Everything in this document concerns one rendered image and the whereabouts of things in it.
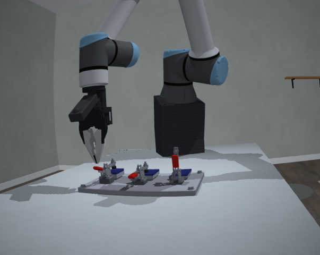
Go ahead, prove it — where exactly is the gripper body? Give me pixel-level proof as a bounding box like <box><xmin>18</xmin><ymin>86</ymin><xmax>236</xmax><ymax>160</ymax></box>
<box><xmin>80</xmin><ymin>86</ymin><xmax>113</xmax><ymax>129</ymax></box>

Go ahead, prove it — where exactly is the grey toggle clamp with red handle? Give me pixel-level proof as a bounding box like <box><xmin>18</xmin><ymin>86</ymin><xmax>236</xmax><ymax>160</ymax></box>
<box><xmin>93</xmin><ymin>158</ymin><xmax>116</xmax><ymax>184</ymax></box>
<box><xmin>128</xmin><ymin>162</ymin><xmax>149</xmax><ymax>185</ymax></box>
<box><xmin>169</xmin><ymin>147</ymin><xmax>184</xmax><ymax>185</ymax></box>

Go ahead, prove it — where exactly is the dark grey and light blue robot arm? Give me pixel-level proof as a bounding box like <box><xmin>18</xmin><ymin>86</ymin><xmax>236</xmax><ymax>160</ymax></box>
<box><xmin>68</xmin><ymin>0</ymin><xmax>228</xmax><ymax>122</ymax></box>

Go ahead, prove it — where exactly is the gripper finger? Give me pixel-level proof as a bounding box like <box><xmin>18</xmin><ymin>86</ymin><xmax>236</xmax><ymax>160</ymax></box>
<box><xmin>79</xmin><ymin>121</ymin><xmax>97</xmax><ymax>164</ymax></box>
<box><xmin>94</xmin><ymin>118</ymin><xmax>108</xmax><ymax>164</ymax></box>

